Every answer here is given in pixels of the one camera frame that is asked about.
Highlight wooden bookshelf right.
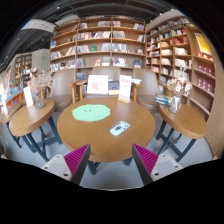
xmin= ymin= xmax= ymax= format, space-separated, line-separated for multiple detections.
xmin=146 ymin=16 xmax=215 ymax=120

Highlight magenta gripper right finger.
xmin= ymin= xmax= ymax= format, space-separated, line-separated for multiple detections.
xmin=131 ymin=143 xmax=184 ymax=186

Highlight white computer mouse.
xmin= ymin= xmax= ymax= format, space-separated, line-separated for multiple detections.
xmin=110 ymin=121 xmax=130 ymax=136

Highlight small white card sign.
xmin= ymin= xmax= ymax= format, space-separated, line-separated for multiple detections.
xmin=23 ymin=87 xmax=34 ymax=107

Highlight white framed picture board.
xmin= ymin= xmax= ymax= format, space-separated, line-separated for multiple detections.
xmin=87 ymin=75 xmax=108 ymax=94

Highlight stack of books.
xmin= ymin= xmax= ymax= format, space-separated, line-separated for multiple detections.
xmin=155 ymin=94 xmax=172 ymax=105

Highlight beige armchair right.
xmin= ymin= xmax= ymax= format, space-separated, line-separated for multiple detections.
xmin=133 ymin=68 xmax=159 ymax=113

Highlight round wooden left table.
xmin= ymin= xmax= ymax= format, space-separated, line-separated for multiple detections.
xmin=8 ymin=98 xmax=63 ymax=163

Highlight glass vase dried flowers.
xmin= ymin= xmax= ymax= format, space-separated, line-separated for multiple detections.
xmin=28 ymin=71 xmax=53 ymax=109
xmin=167 ymin=67 xmax=192 ymax=114

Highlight wooden bookshelf far left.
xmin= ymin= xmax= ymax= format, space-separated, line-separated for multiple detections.
xmin=14 ymin=53 xmax=32 ymax=88

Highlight glass vase dried flowers left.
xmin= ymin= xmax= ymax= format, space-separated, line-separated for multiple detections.
xmin=28 ymin=71 xmax=53 ymax=109

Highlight green cloud-shaped mouse pad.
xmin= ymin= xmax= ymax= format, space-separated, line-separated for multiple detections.
xmin=72 ymin=104 xmax=110 ymax=122

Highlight round wooden table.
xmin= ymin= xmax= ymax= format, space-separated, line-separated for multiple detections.
xmin=155 ymin=103 xmax=209 ymax=163
xmin=57 ymin=97 xmax=155 ymax=174
xmin=8 ymin=98 xmax=63 ymax=163

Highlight white red standing sign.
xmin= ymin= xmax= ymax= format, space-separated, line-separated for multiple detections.
xmin=118 ymin=75 xmax=131 ymax=103

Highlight glass vase dried flowers right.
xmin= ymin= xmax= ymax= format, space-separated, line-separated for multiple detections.
xmin=167 ymin=67 xmax=192 ymax=114

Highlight large wooden bookshelf centre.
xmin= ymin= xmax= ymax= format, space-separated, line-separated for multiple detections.
xmin=50 ymin=15 xmax=146 ymax=74

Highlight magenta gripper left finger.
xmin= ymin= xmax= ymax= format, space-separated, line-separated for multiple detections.
xmin=41 ymin=143 xmax=92 ymax=186

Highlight yellow poster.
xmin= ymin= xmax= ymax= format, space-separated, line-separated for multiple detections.
xmin=195 ymin=33 xmax=211 ymax=55

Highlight round wooden centre table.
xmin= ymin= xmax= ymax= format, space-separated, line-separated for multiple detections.
xmin=57 ymin=97 xmax=155 ymax=174

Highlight beige armchair left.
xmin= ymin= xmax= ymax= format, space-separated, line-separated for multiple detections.
xmin=49 ymin=69 xmax=79 ymax=111

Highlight beige armchair centre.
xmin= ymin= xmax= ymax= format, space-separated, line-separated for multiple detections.
xmin=75 ymin=65 xmax=122 ymax=101

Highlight round wooden right table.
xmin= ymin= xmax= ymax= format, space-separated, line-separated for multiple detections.
xmin=155 ymin=103 xmax=209 ymax=163

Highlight beige armchair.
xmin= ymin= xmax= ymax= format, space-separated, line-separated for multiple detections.
xmin=49 ymin=69 xmax=79 ymax=111
xmin=75 ymin=65 xmax=122 ymax=101
xmin=133 ymin=68 xmax=159 ymax=113

